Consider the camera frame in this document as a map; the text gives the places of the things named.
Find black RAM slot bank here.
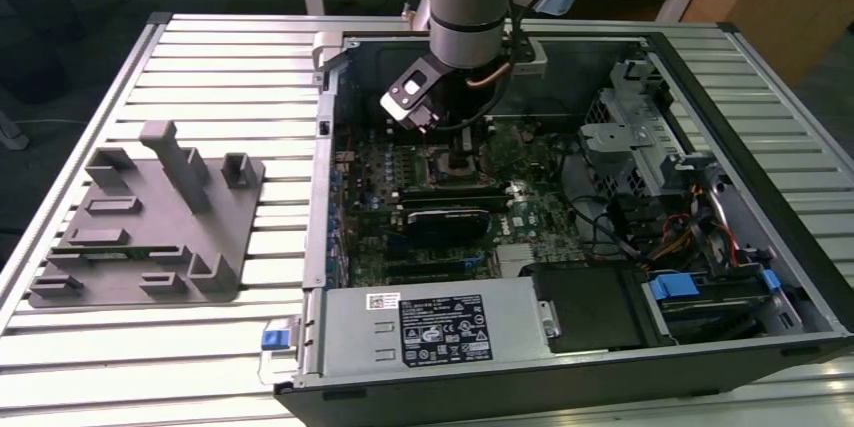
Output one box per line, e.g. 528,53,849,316
393,116,494,144
398,185,513,212

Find CPU socket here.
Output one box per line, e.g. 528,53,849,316
418,142,501,189

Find green RAM stick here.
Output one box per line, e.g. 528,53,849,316
63,245,183,257

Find silver power supply unit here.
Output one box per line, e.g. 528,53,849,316
304,286,556,383

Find black graphics card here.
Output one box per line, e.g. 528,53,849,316
404,206,496,251

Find black power supply label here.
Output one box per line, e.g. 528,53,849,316
398,294,494,364

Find green motherboard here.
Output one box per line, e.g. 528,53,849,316
330,111,602,288

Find yellow orange wire bundle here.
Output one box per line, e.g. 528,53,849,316
644,234,700,261

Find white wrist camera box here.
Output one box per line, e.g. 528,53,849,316
380,69,442,121

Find wooden cabinet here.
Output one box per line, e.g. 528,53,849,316
681,0,854,91

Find black wire bundle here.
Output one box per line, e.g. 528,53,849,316
564,144,646,261

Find red wire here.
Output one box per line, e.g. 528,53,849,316
724,226,744,268

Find grey metal stand foot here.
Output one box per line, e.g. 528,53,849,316
0,109,33,151

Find silver case handle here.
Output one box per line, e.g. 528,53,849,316
257,316,302,386

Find silver chipset heatsink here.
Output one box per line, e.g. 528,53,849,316
497,244,536,278

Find black open PC case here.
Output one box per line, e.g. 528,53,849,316
271,29,854,427

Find black expansion slot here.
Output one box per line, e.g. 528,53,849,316
386,261,500,282

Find grey parts rack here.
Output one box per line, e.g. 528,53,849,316
27,119,267,309

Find blue case latch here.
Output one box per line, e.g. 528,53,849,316
261,329,296,351

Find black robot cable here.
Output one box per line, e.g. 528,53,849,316
460,0,530,131

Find silver metal disk bay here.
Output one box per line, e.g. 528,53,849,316
574,57,696,198

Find hard disk in blue carrier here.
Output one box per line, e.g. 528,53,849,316
644,270,769,343

